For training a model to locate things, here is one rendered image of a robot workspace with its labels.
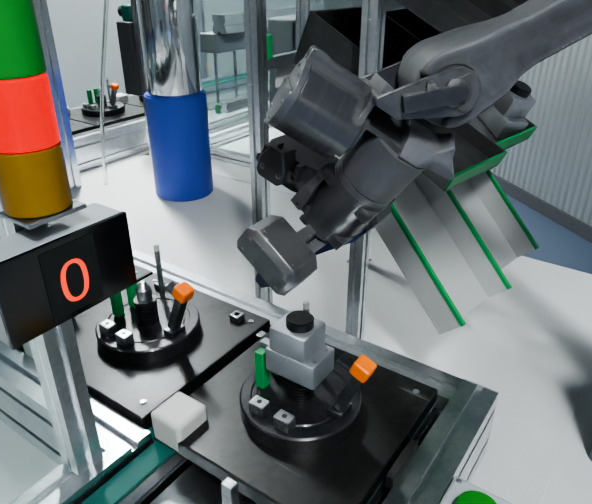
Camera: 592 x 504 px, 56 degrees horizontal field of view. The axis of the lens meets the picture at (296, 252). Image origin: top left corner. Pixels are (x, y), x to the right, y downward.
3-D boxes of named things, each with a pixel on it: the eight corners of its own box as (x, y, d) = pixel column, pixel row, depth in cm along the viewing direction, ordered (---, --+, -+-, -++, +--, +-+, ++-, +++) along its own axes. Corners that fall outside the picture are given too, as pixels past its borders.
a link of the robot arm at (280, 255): (435, 172, 54) (392, 125, 55) (336, 245, 40) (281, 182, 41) (382, 220, 60) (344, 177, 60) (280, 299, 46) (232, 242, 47)
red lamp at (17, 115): (74, 141, 42) (61, 73, 39) (11, 158, 38) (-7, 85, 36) (35, 130, 44) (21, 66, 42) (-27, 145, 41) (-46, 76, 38)
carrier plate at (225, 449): (436, 401, 68) (438, 388, 67) (333, 552, 51) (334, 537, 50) (279, 334, 81) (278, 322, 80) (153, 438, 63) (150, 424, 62)
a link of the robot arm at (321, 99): (456, 65, 46) (338, -18, 43) (494, 85, 39) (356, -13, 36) (377, 177, 50) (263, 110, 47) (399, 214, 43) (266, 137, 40)
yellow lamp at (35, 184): (86, 202, 44) (75, 142, 42) (28, 224, 40) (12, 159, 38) (48, 189, 47) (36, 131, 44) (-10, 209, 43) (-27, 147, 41)
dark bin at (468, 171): (497, 166, 74) (530, 120, 69) (444, 192, 66) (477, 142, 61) (354, 52, 84) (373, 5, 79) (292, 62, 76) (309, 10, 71)
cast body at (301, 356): (334, 369, 62) (336, 317, 59) (313, 391, 59) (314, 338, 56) (274, 343, 67) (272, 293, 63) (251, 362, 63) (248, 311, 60)
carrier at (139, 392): (270, 331, 81) (268, 255, 76) (143, 432, 64) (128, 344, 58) (156, 282, 94) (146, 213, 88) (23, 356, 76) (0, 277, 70)
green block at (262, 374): (269, 384, 65) (268, 350, 63) (263, 390, 64) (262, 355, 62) (261, 380, 66) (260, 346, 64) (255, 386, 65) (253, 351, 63)
